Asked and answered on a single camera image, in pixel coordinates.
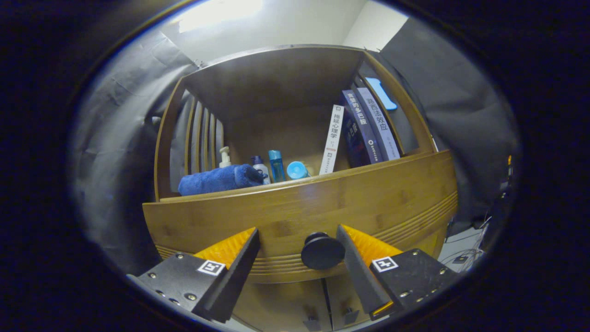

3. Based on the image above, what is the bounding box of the blue and white tube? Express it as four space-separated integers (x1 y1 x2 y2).
286 161 310 180

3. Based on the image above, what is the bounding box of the pale grey book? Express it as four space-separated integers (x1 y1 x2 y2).
356 87 401 161

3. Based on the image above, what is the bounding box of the black backdrop cloth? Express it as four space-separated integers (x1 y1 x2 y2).
69 18 521 277

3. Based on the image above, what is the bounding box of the wooden drawer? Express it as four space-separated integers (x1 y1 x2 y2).
142 150 459 284

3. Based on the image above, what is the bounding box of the blue folded towel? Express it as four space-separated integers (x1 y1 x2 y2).
178 164 264 196

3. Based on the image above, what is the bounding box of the white bottle with blue cap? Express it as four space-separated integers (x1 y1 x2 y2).
250 155 271 185

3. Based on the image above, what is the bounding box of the black round drawer knob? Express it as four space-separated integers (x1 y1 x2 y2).
301 232 346 271

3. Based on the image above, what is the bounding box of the wooden cabinet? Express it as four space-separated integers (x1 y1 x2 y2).
142 44 459 332

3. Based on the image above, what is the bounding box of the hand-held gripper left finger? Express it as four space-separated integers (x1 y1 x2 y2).
127 227 261 323

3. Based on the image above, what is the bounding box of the wooden cabinet door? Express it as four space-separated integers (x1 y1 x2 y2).
230 277 332 332
323 272 369 330

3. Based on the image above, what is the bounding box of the clear blue bottle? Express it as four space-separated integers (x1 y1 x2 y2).
268 150 286 184

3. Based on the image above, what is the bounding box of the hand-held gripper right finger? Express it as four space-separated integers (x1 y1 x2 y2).
336 225 459 321

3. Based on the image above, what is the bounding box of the dark blue book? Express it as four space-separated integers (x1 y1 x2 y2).
340 89 384 168

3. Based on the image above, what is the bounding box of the white book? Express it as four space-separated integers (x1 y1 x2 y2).
319 105 345 176

